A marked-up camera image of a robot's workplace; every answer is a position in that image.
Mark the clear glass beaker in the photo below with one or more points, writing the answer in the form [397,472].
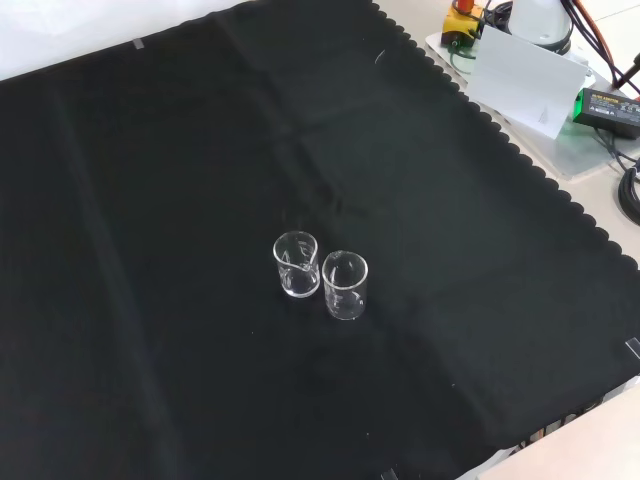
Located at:
[345,302]
[300,289]

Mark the black bench cloth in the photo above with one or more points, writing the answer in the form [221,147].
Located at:
[150,250]

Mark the black power adapter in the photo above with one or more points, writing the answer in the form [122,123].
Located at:
[610,114]

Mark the grey base plate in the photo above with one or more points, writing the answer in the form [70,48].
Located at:
[575,157]

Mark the grey tape piece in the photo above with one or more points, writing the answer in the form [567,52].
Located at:
[138,44]
[389,475]
[633,348]

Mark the yellow stop button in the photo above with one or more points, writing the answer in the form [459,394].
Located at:
[457,25]

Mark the pale board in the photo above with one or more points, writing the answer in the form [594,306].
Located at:
[520,75]

